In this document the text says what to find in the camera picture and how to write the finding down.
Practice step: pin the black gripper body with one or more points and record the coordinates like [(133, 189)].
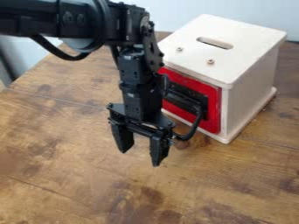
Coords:
[(142, 86)]

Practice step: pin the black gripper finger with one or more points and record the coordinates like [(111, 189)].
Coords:
[(123, 136), (159, 149)]

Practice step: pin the red drawer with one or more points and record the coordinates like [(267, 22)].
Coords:
[(211, 124)]

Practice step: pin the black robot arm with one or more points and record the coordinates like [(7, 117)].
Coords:
[(71, 28)]

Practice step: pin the white wooden box cabinet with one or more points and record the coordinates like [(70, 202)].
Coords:
[(225, 59)]

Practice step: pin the black drawer handle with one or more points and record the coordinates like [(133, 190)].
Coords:
[(187, 104)]

